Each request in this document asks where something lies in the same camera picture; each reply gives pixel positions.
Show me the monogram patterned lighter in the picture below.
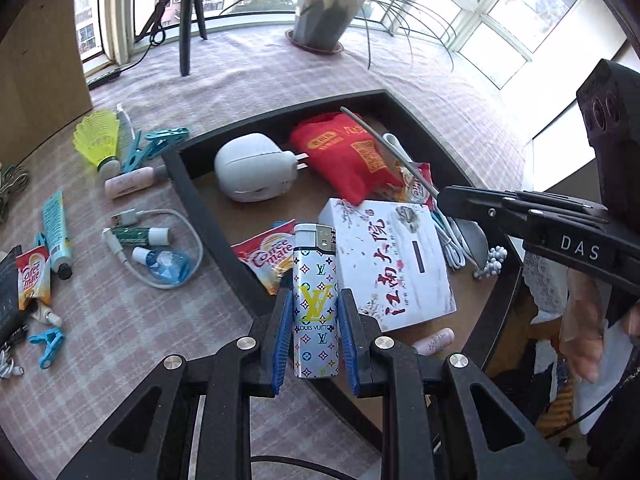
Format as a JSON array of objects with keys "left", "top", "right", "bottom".
[{"left": 293, "top": 223, "right": 340, "bottom": 379}]

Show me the Coffee mate sachet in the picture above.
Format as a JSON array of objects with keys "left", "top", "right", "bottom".
[
  {"left": 16, "top": 246, "right": 51, "bottom": 311},
  {"left": 231, "top": 219, "right": 296, "bottom": 295}
]

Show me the grey spoon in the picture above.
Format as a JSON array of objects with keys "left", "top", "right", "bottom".
[{"left": 340, "top": 106, "right": 489, "bottom": 269}]

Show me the white calligraphy printed box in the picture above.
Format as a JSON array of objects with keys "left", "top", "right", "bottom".
[{"left": 319, "top": 198, "right": 457, "bottom": 332}]

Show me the white power adapter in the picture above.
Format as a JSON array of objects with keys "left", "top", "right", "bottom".
[{"left": 215, "top": 132, "right": 308, "bottom": 203}]

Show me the snack packet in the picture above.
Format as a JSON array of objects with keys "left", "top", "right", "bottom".
[{"left": 381, "top": 162, "right": 435, "bottom": 211}]

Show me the red packet bag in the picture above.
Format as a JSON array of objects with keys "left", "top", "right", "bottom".
[{"left": 290, "top": 112, "right": 401, "bottom": 206}]

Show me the person right hand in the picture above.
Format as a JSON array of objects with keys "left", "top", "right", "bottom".
[{"left": 560, "top": 269, "right": 604, "bottom": 384}]

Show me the blue sanitizer bottle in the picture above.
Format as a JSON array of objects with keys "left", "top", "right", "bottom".
[{"left": 131, "top": 247, "right": 192, "bottom": 285}]

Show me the black rectangular tray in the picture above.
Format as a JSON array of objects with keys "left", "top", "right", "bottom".
[{"left": 163, "top": 90, "right": 521, "bottom": 368}]

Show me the green lip balm tube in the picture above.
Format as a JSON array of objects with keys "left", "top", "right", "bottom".
[{"left": 111, "top": 226, "right": 171, "bottom": 247}]

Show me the checked pink tablecloth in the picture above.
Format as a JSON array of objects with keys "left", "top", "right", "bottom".
[{"left": 0, "top": 24, "right": 526, "bottom": 480}]

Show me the pink cosmetic tube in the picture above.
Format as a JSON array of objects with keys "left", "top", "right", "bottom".
[{"left": 104, "top": 166, "right": 168, "bottom": 200}]

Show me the blue plastic clip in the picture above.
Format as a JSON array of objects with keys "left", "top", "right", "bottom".
[{"left": 28, "top": 327, "right": 66, "bottom": 370}]

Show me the light blue cream tube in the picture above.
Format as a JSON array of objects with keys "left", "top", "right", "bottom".
[{"left": 43, "top": 190, "right": 73, "bottom": 280}]

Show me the teal clothes peg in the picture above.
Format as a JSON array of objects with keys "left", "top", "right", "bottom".
[{"left": 122, "top": 128, "right": 190, "bottom": 174}]

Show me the small white bottle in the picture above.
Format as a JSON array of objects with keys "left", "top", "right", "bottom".
[{"left": 30, "top": 300, "right": 63, "bottom": 328}]

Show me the black wet wipes pack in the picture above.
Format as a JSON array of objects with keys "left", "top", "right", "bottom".
[{"left": 0, "top": 245, "right": 27, "bottom": 346}]

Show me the yellow shuttlecock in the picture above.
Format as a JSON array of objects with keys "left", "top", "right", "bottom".
[{"left": 73, "top": 110, "right": 122, "bottom": 181}]

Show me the grey plant pot with plant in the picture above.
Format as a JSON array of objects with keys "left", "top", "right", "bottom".
[{"left": 220, "top": 0, "right": 457, "bottom": 54}]

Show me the wooden board panel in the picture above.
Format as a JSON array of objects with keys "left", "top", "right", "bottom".
[{"left": 1, "top": 0, "right": 92, "bottom": 165}]

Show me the white bead string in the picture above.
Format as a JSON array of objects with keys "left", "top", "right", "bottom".
[{"left": 472, "top": 245, "right": 509, "bottom": 281}]

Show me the short white USB cable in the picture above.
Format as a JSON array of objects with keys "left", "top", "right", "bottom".
[{"left": 102, "top": 207, "right": 205, "bottom": 291}]

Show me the ring light on tripod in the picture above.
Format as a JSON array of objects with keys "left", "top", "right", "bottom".
[{"left": 134, "top": 0, "right": 207, "bottom": 77}]

